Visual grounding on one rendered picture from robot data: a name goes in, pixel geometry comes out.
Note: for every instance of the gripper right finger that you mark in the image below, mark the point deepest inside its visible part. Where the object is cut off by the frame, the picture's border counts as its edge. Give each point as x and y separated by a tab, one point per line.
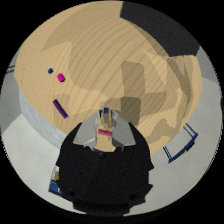
125	135

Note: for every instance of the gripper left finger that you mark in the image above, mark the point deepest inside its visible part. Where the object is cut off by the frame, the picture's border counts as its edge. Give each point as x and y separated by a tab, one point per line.
82	135

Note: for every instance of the purple rod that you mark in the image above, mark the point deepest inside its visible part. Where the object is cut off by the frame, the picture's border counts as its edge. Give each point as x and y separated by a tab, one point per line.
59	108

